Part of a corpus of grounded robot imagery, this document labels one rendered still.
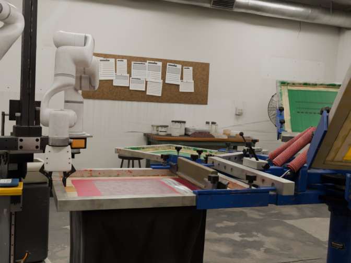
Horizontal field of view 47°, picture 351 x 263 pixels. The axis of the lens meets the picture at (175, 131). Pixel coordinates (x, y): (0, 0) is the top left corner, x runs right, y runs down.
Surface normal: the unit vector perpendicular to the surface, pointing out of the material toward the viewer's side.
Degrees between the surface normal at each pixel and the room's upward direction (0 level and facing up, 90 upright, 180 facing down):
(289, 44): 90
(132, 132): 90
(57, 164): 94
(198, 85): 90
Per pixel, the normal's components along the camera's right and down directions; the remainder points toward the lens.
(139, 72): 0.34, 0.04
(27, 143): 0.55, 0.09
